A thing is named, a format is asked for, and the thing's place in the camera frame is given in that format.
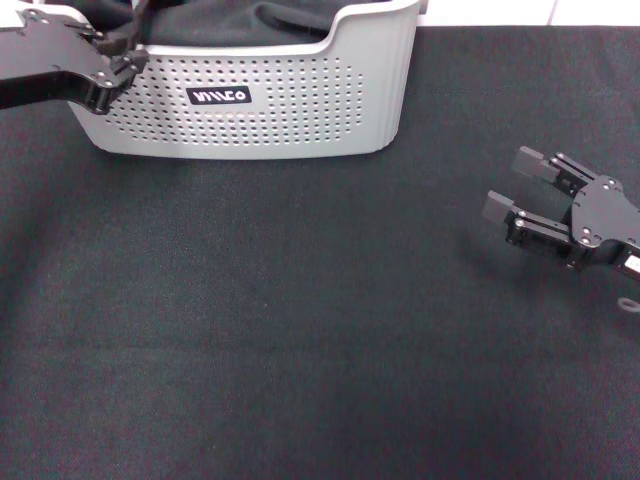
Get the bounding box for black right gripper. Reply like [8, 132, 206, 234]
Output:
[480, 145, 640, 287]

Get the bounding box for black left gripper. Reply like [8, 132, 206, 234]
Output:
[0, 8, 150, 117]

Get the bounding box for black cloth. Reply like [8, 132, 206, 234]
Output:
[144, 0, 362, 47]

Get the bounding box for black tablecloth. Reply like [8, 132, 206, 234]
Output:
[0, 24, 640, 480]

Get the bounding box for grey perforated plastic storage box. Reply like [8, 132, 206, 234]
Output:
[64, 0, 422, 162]

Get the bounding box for yellow towel with black edge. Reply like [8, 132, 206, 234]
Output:
[106, 0, 152, 53]

